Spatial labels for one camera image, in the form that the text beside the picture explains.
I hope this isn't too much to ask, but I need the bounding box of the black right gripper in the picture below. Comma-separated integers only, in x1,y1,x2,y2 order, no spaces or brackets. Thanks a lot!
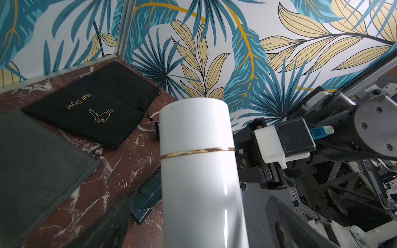
233,118,287,190

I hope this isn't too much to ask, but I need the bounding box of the white hair dryer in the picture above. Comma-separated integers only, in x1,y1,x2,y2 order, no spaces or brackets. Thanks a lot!
159,98,249,248

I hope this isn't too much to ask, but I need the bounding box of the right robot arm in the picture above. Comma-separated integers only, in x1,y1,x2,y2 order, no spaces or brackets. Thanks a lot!
234,87,397,190

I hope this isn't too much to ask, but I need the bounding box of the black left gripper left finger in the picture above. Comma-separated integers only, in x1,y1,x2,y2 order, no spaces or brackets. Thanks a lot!
67,199,130,248

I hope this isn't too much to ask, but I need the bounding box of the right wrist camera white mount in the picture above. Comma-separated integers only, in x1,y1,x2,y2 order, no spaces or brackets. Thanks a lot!
253,117,335,170

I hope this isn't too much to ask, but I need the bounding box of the dark green hair dryer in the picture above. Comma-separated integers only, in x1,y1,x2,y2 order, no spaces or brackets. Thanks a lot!
128,122,162,225

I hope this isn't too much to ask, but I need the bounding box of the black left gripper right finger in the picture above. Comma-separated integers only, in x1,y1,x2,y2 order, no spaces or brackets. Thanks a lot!
266,196,337,248

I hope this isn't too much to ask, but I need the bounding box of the black hair dryer bag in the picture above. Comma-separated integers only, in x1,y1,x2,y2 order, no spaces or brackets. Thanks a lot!
23,62,160,150

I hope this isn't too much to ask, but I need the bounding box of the grey fabric drawstring pouch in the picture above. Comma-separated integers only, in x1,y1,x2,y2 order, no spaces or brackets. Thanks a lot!
1,110,99,248

